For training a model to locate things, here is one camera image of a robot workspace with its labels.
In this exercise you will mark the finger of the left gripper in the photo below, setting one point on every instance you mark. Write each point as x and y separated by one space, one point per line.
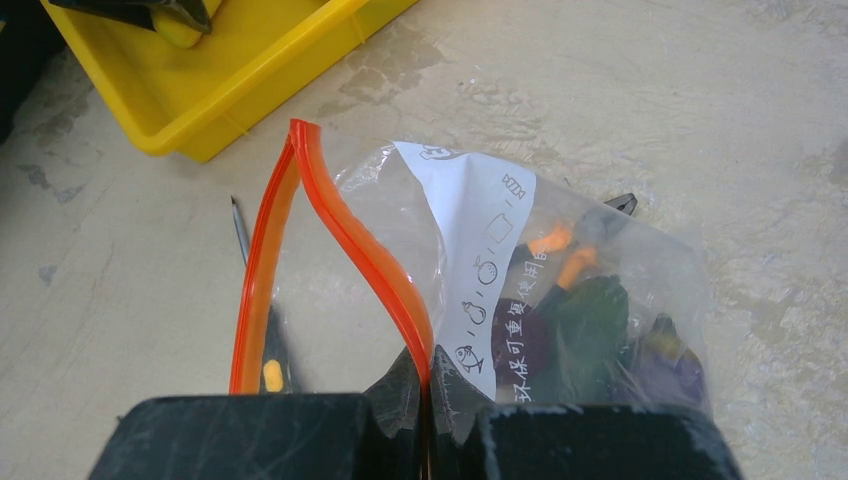
132 12

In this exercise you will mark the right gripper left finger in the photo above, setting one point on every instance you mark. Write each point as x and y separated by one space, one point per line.
397 407

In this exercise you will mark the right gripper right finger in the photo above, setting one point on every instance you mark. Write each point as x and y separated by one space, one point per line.
454 404

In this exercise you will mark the dark red toy fruit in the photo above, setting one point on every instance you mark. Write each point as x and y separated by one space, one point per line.
520 347

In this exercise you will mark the clear orange zip bag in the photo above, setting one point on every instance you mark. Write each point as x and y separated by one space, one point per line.
371 246

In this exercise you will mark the dark green toy avocado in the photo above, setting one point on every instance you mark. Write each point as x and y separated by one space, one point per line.
586 328

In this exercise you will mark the purple toy eggplant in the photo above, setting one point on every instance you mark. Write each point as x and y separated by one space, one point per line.
659 367

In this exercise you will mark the yellow plastic bin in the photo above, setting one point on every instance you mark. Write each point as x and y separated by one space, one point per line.
199 100

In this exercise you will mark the yellow black screwdriver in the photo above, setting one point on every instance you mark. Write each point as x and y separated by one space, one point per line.
276 372

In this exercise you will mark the orange black pliers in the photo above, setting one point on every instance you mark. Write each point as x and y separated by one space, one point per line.
596 227

